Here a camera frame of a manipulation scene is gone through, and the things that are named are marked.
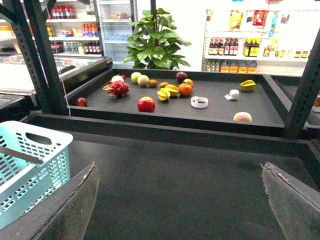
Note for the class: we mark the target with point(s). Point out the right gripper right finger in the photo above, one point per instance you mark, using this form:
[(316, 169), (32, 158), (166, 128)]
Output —
[(295, 205)]

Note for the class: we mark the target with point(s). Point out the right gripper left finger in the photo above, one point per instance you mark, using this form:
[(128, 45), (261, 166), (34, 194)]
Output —
[(64, 215)]

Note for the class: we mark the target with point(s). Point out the light blue plastic basket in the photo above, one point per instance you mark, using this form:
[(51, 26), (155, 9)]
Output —
[(23, 185)]

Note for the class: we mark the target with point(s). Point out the grey basket handle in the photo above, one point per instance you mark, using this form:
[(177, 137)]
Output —
[(20, 155)]

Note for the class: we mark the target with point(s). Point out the red green mango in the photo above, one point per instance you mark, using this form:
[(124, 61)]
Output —
[(189, 82)]

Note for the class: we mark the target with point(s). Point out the pink peach front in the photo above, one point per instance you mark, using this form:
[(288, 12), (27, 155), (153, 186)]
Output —
[(242, 116)]

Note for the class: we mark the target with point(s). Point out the small dark red fruit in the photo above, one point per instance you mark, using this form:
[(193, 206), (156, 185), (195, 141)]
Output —
[(82, 102)]

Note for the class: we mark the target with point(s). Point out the black display tray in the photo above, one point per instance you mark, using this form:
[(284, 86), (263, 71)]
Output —
[(266, 104)]

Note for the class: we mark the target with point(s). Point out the yellow starfruit far right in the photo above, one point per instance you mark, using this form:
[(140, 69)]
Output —
[(248, 86)]

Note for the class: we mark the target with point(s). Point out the yellow starfruit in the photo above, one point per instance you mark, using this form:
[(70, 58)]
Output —
[(163, 94), (174, 91), (248, 86)]

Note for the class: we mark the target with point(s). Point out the pink dragon fruit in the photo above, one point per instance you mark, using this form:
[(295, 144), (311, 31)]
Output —
[(117, 89)]

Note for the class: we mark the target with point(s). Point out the red apple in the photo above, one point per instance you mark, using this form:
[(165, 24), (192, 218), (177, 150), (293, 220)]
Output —
[(146, 104)]

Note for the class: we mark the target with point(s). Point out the white round fruit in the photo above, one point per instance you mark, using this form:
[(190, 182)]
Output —
[(117, 78)]

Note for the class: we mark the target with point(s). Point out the pale peach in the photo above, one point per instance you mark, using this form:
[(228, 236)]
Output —
[(143, 80)]

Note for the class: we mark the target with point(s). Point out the green apple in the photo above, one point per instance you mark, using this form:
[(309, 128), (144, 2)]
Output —
[(134, 77)]

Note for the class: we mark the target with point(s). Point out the yellow starfruit front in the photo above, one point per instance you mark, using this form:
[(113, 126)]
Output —
[(163, 94)]

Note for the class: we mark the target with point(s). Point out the brown kiwi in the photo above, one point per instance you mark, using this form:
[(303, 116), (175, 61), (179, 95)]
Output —
[(163, 84), (153, 83)]

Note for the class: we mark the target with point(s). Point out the orange persimmon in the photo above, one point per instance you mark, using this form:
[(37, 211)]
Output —
[(185, 89)]

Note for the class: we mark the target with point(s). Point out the yellow starfruit behind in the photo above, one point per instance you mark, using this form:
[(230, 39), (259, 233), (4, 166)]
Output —
[(174, 91)]

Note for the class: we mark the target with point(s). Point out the dark purple fruit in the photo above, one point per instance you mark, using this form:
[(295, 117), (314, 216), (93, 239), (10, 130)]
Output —
[(181, 76)]

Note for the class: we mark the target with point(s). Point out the green potted plant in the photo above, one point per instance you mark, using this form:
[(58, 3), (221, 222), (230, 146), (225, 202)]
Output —
[(154, 43)]

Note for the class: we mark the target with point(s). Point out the black right rack post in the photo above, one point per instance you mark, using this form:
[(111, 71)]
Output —
[(306, 94)]

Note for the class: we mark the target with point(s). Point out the black metal rack post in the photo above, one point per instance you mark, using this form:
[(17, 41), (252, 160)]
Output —
[(28, 21)]

